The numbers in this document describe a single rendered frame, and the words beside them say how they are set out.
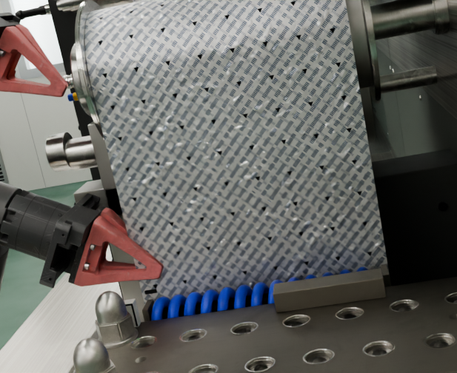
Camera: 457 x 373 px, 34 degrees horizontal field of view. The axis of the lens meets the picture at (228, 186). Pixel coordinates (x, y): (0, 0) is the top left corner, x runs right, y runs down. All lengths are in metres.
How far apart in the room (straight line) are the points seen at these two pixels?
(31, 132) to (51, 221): 6.06
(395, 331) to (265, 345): 0.10
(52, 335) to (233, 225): 0.46
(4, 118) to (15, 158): 0.36
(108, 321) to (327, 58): 0.30
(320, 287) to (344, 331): 0.06
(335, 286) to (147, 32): 0.28
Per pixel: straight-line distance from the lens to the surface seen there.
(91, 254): 0.72
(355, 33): 0.67
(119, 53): 0.69
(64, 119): 6.66
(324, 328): 0.62
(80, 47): 0.69
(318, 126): 0.68
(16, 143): 6.85
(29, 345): 1.09
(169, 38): 0.68
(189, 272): 0.72
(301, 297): 0.66
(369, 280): 0.65
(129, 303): 0.69
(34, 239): 0.72
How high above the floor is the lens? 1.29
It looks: 13 degrees down
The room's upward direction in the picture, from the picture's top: 12 degrees counter-clockwise
